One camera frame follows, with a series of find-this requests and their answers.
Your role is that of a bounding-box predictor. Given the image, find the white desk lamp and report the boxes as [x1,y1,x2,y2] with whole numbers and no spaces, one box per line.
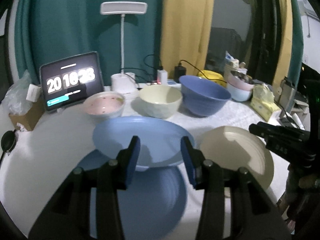
[100,1,148,100]

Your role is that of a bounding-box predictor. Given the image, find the tablet showing clock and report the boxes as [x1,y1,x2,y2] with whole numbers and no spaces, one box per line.
[40,51,104,112]

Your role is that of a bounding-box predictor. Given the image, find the dark blue bowl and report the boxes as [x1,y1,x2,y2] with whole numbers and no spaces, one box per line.
[179,75,231,117]

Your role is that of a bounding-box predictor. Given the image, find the pink strawberry bowl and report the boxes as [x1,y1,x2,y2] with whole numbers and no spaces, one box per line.
[83,91,126,120]

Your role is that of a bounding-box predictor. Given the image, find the cream bowl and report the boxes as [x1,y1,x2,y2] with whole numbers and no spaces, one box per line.
[139,85,182,119]

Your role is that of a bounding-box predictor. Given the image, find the steel thermos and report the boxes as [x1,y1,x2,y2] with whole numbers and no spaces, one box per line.
[278,77,296,112]

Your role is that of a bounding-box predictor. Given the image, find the small white box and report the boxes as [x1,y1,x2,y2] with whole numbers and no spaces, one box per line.
[26,84,42,103]

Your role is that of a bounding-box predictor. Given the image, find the yellow wipes pack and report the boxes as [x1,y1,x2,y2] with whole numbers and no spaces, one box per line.
[198,70,227,88]

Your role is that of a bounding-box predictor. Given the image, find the yellow curtain right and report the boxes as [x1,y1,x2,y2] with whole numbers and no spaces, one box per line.
[272,0,293,88]

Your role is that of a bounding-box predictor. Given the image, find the teal curtain right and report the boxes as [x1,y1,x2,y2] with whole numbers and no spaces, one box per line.
[287,0,304,87]

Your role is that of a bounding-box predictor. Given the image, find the teal curtain left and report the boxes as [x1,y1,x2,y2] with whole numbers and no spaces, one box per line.
[9,0,162,85]

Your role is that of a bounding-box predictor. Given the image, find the clear plastic bag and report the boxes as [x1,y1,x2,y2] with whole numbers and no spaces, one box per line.
[1,70,33,115]

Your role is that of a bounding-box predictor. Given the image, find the black charger cable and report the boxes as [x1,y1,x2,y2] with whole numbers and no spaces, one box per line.
[120,54,227,84]

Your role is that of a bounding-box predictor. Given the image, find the yellow curtain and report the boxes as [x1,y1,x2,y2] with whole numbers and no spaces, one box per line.
[272,0,293,88]
[160,0,214,79]

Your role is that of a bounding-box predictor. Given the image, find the stacked pink blue bowls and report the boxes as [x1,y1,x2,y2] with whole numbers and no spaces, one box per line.
[227,70,254,102]

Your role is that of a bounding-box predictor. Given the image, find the light blue deep plate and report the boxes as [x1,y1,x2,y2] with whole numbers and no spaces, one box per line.
[93,116,196,171]

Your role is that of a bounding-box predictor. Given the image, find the cream plate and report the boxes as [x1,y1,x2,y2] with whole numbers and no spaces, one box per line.
[200,126,274,190]

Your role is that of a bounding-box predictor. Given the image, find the yellow tissue pack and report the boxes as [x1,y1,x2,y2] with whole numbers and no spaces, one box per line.
[250,83,281,122]

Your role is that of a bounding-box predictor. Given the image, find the yellow curtain left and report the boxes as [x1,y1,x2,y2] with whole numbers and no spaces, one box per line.
[160,0,214,79]

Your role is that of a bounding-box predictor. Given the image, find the teal curtain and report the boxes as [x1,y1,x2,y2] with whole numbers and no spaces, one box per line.
[287,0,304,87]
[9,0,162,85]

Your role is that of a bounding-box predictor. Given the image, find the black power adapter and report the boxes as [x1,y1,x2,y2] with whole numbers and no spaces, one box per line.
[174,65,187,83]

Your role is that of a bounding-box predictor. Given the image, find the cardboard box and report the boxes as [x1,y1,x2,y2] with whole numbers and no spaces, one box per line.
[9,98,45,131]

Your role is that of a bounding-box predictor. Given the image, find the white utensil basket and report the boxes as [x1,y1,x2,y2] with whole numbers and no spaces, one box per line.
[223,51,247,81]

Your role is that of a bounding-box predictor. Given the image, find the black round pouch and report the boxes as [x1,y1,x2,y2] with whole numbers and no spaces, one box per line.
[1,130,17,153]

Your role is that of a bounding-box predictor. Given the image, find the white power strip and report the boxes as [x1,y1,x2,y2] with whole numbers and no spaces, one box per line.
[136,79,181,89]

